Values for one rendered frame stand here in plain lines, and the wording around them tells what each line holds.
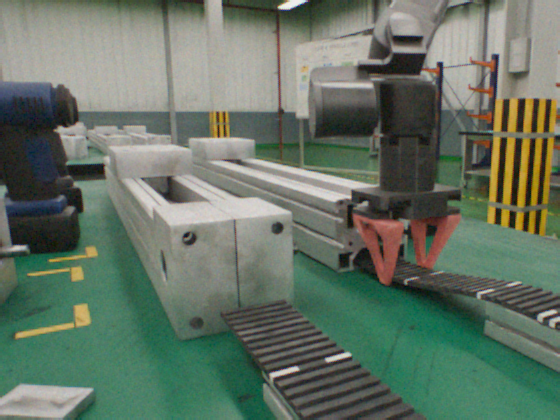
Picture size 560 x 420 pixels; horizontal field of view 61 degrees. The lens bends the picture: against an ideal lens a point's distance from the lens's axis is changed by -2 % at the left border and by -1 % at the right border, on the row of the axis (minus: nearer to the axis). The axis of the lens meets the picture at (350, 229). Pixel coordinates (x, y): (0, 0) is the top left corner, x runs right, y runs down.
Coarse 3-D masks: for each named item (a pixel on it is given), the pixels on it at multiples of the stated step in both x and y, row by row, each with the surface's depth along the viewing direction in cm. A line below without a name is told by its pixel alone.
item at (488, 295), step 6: (516, 282) 41; (498, 288) 40; (504, 288) 40; (510, 288) 39; (516, 288) 39; (522, 288) 39; (528, 288) 40; (480, 294) 38; (486, 294) 39; (492, 294) 38; (498, 294) 38; (504, 294) 38; (486, 300) 38
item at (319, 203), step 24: (216, 168) 95; (240, 168) 84; (264, 168) 92; (288, 168) 84; (240, 192) 83; (264, 192) 72; (288, 192) 64; (312, 192) 58; (336, 192) 67; (312, 216) 58; (336, 216) 55; (312, 240) 59; (336, 240) 56; (360, 240) 55; (336, 264) 54
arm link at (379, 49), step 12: (396, 0) 52; (408, 0) 52; (420, 0) 53; (432, 0) 54; (444, 0) 55; (384, 12) 50; (408, 12) 51; (420, 12) 51; (432, 12) 51; (444, 12) 57; (384, 24) 49; (420, 24) 49; (432, 24) 50; (372, 36) 49; (384, 36) 48; (432, 36) 54; (372, 48) 49; (384, 48) 47
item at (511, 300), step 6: (534, 288) 39; (540, 288) 39; (510, 294) 38; (516, 294) 38; (522, 294) 38; (528, 294) 38; (534, 294) 38; (540, 294) 38; (546, 294) 38; (492, 300) 37; (498, 300) 37; (504, 300) 37; (510, 300) 36; (516, 300) 36; (522, 300) 36; (528, 300) 37; (504, 306) 36; (510, 306) 36
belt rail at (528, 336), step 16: (496, 304) 37; (496, 320) 38; (512, 320) 36; (528, 320) 35; (496, 336) 38; (512, 336) 36; (528, 336) 36; (544, 336) 33; (528, 352) 35; (544, 352) 34
